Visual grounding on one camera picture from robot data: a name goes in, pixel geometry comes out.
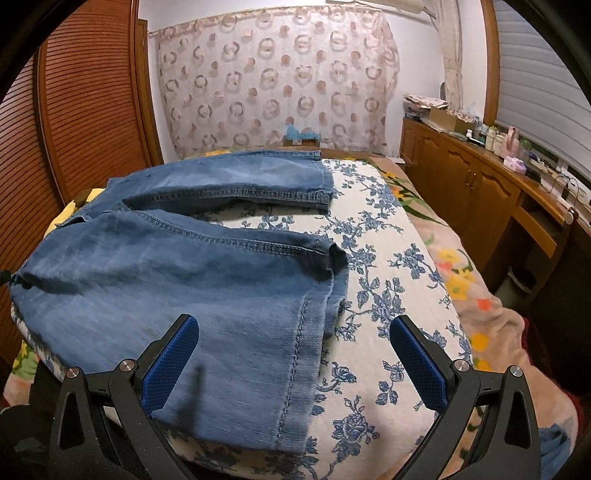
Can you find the cardboard box with blue cloth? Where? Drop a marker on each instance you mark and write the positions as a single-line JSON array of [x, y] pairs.
[[295, 137]]

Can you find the blue denim jeans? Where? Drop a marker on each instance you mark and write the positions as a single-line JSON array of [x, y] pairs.
[[115, 275]]

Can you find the pink bottle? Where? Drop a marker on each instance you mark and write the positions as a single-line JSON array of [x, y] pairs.
[[512, 142]]

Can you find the stack of papers and box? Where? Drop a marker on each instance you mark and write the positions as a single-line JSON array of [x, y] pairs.
[[437, 114]]

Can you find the pink floral blanket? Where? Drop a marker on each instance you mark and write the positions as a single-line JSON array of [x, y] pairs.
[[485, 299]]

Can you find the white blue floral quilt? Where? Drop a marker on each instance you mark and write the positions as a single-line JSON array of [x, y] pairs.
[[369, 322]]

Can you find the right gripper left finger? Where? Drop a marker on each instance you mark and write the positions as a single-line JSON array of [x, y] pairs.
[[103, 428]]

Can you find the yellow plush toy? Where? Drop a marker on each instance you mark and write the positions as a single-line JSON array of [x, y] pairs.
[[86, 196]]

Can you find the pink circle pattern curtain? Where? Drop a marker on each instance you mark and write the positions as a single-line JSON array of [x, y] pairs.
[[247, 79]]

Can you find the wooden sideboard cabinet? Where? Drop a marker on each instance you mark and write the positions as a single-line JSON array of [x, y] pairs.
[[506, 221]]

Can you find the grey window blind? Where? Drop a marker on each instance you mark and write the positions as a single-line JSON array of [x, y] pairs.
[[538, 94]]

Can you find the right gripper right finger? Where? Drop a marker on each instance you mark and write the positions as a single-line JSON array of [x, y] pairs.
[[506, 445]]

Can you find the brown louvered wardrobe door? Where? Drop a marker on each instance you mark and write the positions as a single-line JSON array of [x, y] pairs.
[[75, 109]]

